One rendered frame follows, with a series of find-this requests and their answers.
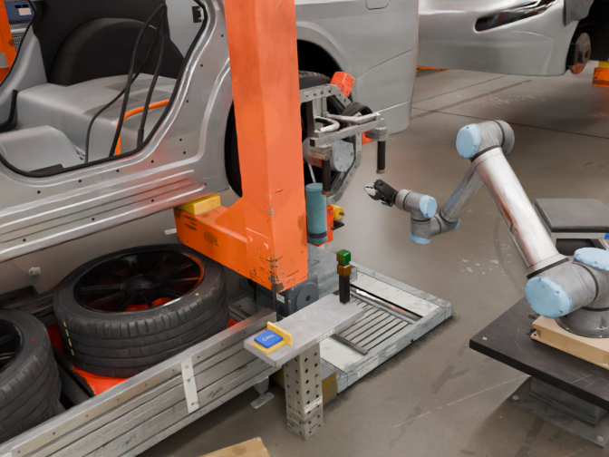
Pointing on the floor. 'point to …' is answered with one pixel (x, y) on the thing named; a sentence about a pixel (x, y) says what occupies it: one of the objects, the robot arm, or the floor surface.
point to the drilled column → (304, 393)
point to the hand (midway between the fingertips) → (364, 187)
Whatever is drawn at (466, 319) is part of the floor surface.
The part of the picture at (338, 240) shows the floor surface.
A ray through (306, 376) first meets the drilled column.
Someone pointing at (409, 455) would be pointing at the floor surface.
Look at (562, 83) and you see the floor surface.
